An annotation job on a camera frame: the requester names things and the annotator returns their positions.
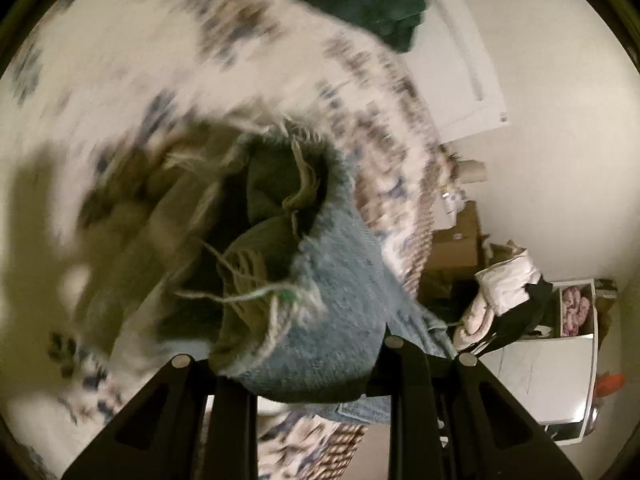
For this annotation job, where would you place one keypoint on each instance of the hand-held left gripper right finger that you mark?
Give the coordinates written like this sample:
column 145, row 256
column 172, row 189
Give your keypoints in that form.
column 407, row 405

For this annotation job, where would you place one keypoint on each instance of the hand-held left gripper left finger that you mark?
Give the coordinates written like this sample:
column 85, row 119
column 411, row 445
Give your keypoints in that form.
column 227, row 410

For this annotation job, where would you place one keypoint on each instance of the blue denim pants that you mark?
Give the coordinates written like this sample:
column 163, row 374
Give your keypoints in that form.
column 310, row 280

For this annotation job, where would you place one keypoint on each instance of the white cabinet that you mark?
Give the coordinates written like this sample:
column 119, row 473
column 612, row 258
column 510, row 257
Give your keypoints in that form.
column 545, row 380

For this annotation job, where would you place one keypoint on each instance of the black cloth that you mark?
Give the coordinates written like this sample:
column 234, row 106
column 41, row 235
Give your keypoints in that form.
column 525, row 317

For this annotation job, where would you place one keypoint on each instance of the white folded blanket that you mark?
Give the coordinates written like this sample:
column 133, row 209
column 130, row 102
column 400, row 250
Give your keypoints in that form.
column 500, row 285

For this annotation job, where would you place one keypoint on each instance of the brown cardboard box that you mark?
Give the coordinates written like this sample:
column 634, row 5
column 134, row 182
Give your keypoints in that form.
column 457, row 247

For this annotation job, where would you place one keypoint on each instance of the pink cloth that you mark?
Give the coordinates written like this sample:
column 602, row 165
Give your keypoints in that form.
column 575, row 310

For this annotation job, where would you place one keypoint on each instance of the orange object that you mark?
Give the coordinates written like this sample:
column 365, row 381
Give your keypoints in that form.
column 610, row 384

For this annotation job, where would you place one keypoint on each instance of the patterned white bedspread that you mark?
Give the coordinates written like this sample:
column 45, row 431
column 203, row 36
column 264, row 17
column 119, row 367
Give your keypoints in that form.
column 165, row 75

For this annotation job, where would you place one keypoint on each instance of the white door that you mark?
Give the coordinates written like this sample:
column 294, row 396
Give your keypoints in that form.
column 457, row 60

